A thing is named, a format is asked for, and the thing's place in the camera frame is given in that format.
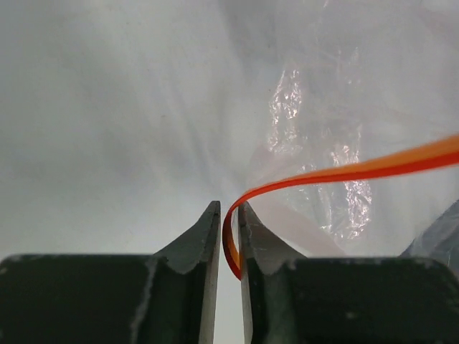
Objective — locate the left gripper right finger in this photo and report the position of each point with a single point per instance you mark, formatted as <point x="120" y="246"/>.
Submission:
<point x="289" y="298"/>

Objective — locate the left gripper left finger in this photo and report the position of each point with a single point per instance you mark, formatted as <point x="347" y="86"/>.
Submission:
<point x="165" y="297"/>

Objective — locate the clear zip top bag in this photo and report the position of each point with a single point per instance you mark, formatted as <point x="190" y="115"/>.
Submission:
<point x="249" y="92"/>

